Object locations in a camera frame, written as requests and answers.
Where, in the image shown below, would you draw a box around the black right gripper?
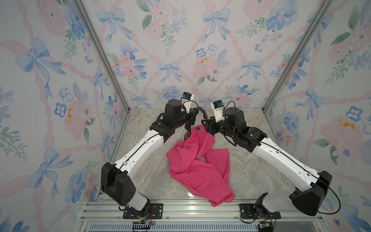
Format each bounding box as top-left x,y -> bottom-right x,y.
201,114 -> 237,140

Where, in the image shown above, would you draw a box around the pink trousers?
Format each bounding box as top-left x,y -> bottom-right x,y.
167,125 -> 235,207

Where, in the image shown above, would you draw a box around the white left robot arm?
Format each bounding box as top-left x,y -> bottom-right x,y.
100,99 -> 208,218

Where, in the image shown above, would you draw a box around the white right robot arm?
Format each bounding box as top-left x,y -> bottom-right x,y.
202,101 -> 332,218

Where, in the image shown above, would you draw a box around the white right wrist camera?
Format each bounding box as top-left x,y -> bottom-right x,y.
210,100 -> 225,123

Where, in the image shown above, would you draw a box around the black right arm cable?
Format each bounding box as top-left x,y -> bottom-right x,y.
221,101 -> 342,215

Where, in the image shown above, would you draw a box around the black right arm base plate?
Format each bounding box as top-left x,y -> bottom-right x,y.
239,204 -> 268,220

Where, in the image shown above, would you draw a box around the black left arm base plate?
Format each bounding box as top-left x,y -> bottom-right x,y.
122,203 -> 164,219

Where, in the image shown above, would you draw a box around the right rear aluminium corner post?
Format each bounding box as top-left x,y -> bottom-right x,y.
262,0 -> 333,113

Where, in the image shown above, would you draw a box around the aluminium corner post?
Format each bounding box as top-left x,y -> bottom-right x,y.
72,0 -> 130,114
262,0 -> 333,113

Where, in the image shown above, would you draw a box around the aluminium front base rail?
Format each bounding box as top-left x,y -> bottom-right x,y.
73,185 -> 329,232

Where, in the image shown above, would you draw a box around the left rear aluminium corner post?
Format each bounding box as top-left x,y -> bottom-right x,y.
72,0 -> 130,114

